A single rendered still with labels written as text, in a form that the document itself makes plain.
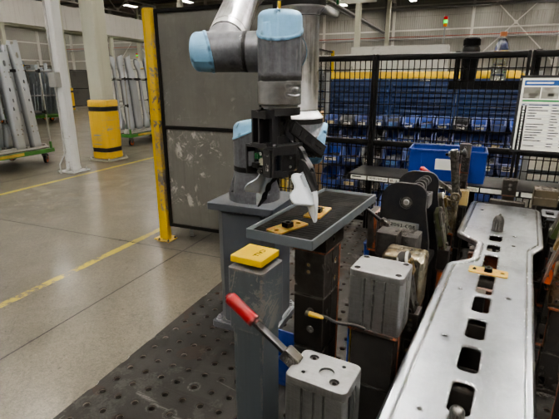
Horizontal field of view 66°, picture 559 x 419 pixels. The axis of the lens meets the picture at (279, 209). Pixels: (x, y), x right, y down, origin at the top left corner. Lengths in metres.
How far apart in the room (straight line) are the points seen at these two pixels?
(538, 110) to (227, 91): 2.26
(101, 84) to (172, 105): 4.79
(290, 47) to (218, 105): 2.87
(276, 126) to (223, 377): 0.70
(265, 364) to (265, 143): 0.38
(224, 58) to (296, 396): 0.59
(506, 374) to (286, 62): 0.60
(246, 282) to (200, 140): 3.07
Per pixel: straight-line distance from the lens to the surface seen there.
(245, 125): 1.19
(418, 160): 1.92
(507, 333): 0.89
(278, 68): 0.73
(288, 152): 0.74
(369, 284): 0.79
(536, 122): 2.07
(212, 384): 1.18
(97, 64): 8.57
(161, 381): 1.21
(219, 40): 0.86
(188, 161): 3.82
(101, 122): 8.56
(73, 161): 7.80
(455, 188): 1.54
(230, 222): 1.23
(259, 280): 0.69
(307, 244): 0.75
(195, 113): 3.72
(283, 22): 0.74
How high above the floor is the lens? 1.43
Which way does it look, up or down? 17 degrees down
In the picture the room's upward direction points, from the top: straight up
